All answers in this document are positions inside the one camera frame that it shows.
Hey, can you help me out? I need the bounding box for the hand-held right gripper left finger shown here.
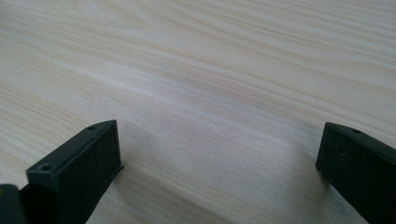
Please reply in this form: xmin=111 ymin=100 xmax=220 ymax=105
xmin=19 ymin=119 xmax=125 ymax=224

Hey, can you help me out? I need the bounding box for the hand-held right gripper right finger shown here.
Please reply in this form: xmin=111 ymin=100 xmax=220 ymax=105
xmin=315 ymin=121 xmax=396 ymax=224

